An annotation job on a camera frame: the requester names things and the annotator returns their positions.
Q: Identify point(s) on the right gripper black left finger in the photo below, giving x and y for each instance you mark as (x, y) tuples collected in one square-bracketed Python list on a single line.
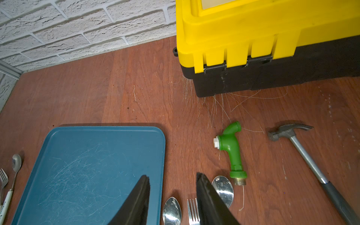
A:
[(134, 210)]

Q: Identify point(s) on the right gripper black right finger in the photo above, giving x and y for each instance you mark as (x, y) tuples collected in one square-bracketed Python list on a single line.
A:
[(212, 210)]

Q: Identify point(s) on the fork with white Pochacco handle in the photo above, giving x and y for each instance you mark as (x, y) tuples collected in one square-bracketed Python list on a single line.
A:
[(193, 214)]

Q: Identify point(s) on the spoon with Hello Kitty handle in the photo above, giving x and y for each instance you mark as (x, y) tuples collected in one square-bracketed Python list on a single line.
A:
[(224, 189)]

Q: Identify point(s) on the spoon with strawberry pink handle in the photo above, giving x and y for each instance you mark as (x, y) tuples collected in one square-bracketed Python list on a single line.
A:
[(172, 214)]

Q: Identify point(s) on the fork with plain pink handle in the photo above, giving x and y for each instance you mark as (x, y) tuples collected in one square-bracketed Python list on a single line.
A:
[(4, 181)]

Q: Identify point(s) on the teal plastic tray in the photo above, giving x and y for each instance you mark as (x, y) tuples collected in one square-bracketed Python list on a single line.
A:
[(83, 175)]

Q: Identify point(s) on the green plastic pipe fitting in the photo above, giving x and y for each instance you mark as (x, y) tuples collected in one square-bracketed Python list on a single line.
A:
[(229, 143)]

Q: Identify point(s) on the steel claw hammer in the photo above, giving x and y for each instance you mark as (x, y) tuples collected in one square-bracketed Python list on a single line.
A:
[(340, 203)]

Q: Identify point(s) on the yellow black toolbox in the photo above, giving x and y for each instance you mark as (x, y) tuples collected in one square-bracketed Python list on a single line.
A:
[(233, 46)]

